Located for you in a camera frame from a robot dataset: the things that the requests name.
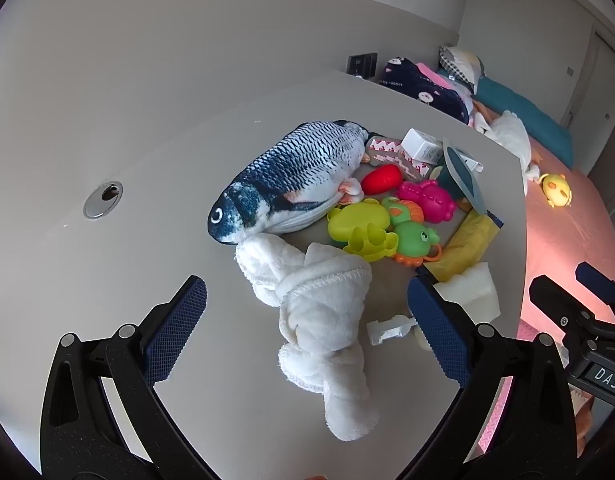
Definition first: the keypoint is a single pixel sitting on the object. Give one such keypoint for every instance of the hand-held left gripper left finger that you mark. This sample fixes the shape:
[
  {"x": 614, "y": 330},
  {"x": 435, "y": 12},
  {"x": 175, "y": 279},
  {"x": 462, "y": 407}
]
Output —
[{"x": 177, "y": 325}]

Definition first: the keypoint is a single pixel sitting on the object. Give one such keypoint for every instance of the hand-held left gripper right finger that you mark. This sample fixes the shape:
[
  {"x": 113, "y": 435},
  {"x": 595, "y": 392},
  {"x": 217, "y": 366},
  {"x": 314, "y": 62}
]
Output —
[{"x": 437, "y": 330}]

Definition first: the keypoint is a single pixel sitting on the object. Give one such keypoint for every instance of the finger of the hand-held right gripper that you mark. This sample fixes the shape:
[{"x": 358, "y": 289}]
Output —
[
  {"x": 597, "y": 282},
  {"x": 557, "y": 297}
]

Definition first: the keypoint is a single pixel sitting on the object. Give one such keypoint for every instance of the green orange seahorse sand mold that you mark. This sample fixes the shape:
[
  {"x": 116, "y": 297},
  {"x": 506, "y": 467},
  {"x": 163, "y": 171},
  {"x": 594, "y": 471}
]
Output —
[{"x": 415, "y": 240}]

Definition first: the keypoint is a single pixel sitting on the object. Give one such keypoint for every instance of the white sponge block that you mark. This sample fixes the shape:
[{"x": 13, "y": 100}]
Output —
[{"x": 470, "y": 292}]

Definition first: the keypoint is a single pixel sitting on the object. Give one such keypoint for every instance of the white plastic clip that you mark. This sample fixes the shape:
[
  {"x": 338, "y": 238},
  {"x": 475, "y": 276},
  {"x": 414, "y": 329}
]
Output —
[{"x": 387, "y": 331}]

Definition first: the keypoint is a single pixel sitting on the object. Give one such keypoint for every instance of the pink bed sheet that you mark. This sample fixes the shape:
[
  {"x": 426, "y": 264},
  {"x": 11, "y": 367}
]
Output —
[{"x": 562, "y": 245}]

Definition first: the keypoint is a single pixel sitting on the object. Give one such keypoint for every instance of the yellow plastic packet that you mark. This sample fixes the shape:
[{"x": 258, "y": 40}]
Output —
[{"x": 467, "y": 245}]

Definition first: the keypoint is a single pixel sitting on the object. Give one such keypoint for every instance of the yellow chick plush toy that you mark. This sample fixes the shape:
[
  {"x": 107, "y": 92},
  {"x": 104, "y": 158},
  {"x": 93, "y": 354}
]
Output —
[{"x": 557, "y": 190}]

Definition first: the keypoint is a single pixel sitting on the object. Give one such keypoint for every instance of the yellow sand mold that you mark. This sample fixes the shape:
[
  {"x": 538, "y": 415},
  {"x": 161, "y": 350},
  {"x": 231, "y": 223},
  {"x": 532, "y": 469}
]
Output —
[{"x": 370, "y": 247}]

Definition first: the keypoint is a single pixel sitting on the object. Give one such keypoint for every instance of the white knotted fleece towel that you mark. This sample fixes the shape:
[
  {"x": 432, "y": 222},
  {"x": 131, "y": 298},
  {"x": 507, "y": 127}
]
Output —
[{"x": 322, "y": 310}]

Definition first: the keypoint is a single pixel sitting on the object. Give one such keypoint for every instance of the pink plastic sand mold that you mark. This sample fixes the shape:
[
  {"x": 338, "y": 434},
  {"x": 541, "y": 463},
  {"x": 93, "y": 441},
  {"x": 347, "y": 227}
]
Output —
[{"x": 430, "y": 200}]

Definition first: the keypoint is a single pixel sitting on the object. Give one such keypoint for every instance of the lime green sand mold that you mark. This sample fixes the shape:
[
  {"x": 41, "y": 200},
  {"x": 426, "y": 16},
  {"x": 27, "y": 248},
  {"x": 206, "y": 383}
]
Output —
[{"x": 355, "y": 220}]

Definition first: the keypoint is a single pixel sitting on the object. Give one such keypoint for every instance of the red heart toy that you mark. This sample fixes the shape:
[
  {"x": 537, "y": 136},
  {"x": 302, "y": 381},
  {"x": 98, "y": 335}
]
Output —
[{"x": 382, "y": 180}]

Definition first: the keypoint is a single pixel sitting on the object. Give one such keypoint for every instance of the white crumpled cloth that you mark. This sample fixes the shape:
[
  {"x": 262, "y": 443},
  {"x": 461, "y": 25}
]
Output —
[{"x": 510, "y": 132}]

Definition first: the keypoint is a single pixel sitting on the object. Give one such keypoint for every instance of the teal pillow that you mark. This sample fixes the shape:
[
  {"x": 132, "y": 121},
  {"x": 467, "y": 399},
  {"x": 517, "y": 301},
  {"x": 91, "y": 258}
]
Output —
[{"x": 522, "y": 112}]

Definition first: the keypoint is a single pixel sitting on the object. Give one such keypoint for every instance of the white cardboard box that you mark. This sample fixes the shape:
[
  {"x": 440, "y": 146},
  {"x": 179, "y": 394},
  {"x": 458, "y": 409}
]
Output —
[{"x": 420, "y": 144}]

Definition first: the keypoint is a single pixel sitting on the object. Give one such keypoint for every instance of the red patterned tape strips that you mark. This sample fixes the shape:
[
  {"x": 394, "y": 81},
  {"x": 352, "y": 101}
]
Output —
[{"x": 387, "y": 149}]

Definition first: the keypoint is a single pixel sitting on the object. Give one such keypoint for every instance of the blue fish plush toy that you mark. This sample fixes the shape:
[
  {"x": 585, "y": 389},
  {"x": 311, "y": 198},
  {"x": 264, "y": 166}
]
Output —
[{"x": 297, "y": 170}]

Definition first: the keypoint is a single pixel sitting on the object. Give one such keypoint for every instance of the white door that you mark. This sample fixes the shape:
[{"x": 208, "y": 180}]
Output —
[{"x": 595, "y": 75}]

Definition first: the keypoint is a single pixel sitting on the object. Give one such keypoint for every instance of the navy printed blanket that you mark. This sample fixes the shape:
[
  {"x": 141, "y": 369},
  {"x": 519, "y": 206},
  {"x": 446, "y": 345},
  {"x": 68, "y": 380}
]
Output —
[{"x": 422, "y": 85}]

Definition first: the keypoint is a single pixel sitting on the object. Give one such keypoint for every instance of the checkered pillow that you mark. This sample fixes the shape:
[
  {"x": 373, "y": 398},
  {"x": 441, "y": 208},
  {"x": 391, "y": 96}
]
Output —
[{"x": 460, "y": 62}]

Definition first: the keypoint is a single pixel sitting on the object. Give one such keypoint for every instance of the pink cloth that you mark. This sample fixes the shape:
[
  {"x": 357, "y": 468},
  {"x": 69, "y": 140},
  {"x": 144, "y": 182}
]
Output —
[{"x": 432, "y": 72}]

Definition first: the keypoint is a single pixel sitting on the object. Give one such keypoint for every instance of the black wall outlet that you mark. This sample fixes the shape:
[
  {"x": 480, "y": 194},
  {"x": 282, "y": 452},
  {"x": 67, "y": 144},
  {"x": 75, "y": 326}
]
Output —
[{"x": 361, "y": 65}]

